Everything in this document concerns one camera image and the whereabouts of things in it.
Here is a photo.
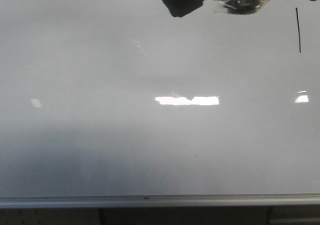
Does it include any black drawn marker stroke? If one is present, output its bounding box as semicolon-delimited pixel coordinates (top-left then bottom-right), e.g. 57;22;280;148
295;7;302;54

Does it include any white whiteboard with aluminium frame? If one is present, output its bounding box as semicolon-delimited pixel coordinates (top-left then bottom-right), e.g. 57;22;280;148
0;0;320;209

